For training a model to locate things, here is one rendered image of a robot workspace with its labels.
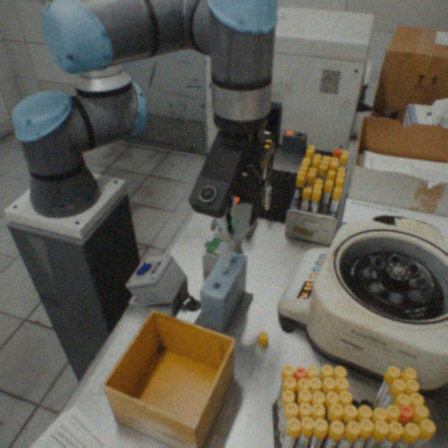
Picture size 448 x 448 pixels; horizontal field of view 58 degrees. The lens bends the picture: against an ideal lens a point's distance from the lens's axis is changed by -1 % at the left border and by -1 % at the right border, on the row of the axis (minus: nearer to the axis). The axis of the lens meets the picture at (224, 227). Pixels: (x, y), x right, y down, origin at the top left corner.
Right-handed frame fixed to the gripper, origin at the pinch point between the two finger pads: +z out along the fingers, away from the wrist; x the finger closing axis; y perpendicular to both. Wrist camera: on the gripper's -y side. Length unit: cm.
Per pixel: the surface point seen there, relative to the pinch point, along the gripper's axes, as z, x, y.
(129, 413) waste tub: 9.8, 2.8, -27.1
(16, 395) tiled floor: 103, 83, -8
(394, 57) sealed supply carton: -1, -13, 97
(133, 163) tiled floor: 103, 133, 147
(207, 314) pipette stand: 10.5, 0.8, -8.0
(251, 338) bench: 15.2, -6.4, -6.3
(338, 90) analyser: -3, -4, 58
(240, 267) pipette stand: 5.2, -1.9, -0.9
